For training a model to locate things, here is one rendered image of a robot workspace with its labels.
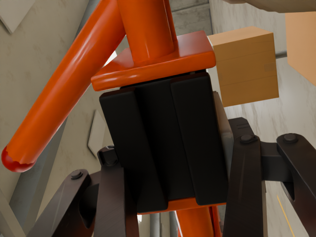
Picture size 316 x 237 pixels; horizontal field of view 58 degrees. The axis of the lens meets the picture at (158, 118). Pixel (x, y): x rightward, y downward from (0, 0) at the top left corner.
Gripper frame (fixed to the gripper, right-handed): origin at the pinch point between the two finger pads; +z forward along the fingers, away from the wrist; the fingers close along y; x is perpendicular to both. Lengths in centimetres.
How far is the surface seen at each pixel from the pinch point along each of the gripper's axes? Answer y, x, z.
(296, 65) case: 12.8, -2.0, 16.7
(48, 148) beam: -250, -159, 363
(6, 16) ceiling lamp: -273, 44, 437
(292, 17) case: 12.8, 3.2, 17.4
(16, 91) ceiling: -284, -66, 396
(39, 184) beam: -250, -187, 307
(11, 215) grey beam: -200, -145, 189
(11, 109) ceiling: -284, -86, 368
